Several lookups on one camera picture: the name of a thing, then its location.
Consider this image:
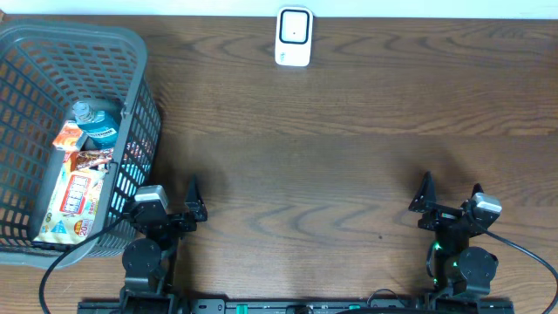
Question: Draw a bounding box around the orange chocolate bar wrapper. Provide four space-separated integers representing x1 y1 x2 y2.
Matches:
70 148 113 171

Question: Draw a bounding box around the yellow white snack bag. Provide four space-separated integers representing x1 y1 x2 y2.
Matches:
32 152 105 245

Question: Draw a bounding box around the blue mouthwash bottle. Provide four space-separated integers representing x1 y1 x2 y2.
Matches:
72 99 119 149

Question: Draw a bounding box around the small orange box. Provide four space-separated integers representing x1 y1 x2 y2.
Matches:
52 120 87 152

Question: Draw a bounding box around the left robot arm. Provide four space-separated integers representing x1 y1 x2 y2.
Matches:
116 177 208 314

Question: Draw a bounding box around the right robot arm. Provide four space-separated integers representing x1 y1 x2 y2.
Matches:
408 172 502 311

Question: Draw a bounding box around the white barcode scanner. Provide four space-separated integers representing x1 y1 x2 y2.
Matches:
275 6 314 67

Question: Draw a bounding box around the right camera cable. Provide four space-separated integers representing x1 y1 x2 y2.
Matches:
479 222 558 314

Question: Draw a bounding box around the camera cable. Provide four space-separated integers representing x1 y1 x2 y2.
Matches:
479 222 558 314
38 213 140 314

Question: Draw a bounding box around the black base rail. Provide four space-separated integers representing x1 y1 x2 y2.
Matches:
77 298 515 314

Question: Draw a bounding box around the left camera cable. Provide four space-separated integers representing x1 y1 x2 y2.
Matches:
38 213 140 314

